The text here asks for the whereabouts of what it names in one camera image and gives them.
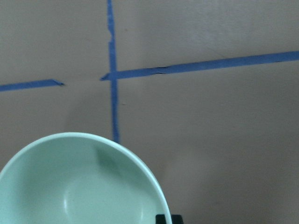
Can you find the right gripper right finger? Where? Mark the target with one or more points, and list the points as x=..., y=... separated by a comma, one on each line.
x=177, y=219

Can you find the mint green bowl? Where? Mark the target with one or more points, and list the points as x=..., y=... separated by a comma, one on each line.
x=79, y=178

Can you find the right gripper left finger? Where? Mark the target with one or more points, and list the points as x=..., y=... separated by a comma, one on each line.
x=160, y=219

